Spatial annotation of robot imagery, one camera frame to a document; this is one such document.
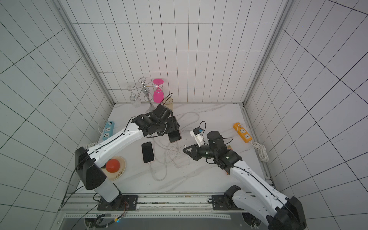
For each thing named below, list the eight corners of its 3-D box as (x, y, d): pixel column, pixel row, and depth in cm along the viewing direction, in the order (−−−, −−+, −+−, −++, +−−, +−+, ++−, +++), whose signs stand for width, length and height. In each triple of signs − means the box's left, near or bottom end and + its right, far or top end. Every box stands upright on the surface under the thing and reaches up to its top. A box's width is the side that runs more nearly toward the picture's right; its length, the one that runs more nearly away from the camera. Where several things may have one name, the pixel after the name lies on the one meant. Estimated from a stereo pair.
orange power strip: (246, 143, 97) (247, 141, 95) (231, 125, 106) (232, 123, 105) (252, 140, 98) (253, 138, 96) (237, 123, 108) (238, 121, 106)
